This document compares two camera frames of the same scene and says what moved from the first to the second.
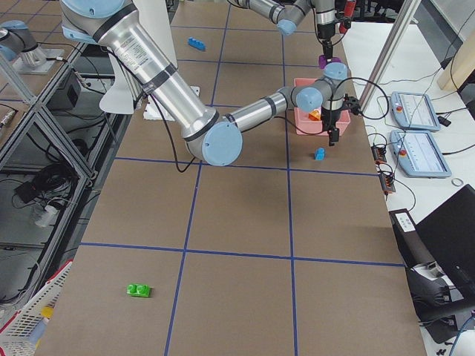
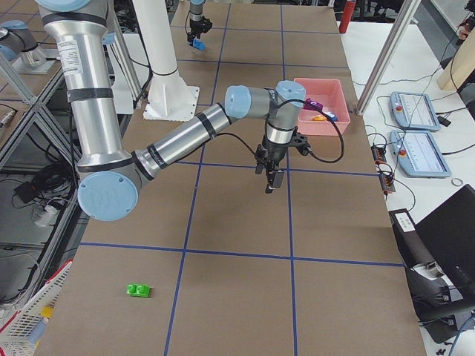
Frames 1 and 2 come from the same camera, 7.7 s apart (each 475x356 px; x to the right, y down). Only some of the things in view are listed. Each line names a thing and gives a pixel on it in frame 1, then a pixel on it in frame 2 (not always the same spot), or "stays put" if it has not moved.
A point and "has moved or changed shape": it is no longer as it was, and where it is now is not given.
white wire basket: x=15 y=338 stays put
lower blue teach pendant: x=417 y=155 stays put
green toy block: x=139 y=290 stays put
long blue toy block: x=197 y=44 stays put
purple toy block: x=323 y=61 has moved or changed shape
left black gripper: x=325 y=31 to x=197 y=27
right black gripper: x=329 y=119 to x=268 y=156
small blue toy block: x=320 y=153 has moved or changed shape
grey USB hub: x=387 y=179 stays put
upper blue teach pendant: x=413 y=111 stays put
